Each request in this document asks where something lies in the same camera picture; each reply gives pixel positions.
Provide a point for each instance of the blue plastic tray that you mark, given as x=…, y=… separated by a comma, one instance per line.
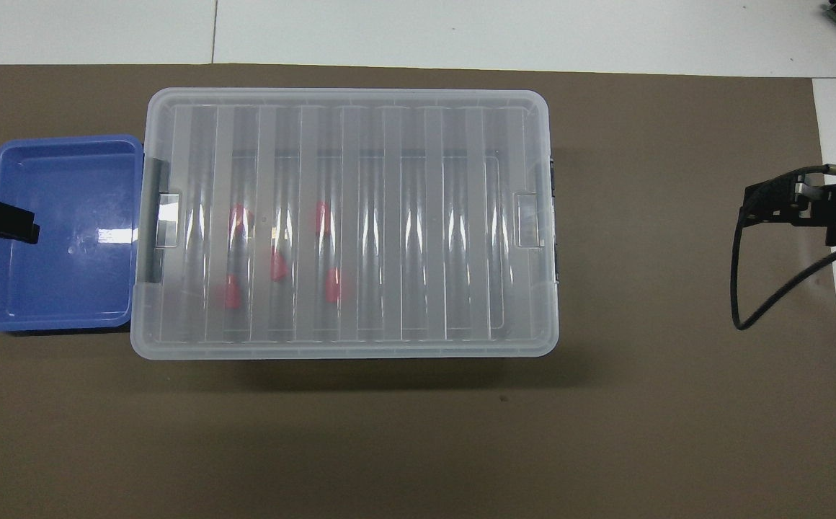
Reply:
x=58, y=281

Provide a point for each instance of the clear plastic storage box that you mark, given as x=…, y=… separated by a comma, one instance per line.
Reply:
x=504, y=328

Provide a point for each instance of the red block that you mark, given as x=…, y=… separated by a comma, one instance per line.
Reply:
x=231, y=293
x=332, y=286
x=279, y=267
x=323, y=215
x=240, y=218

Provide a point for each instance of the grey box latch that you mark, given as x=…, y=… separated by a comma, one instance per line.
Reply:
x=152, y=216
x=554, y=216

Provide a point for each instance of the clear lidded storage box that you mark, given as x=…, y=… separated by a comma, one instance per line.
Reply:
x=425, y=115

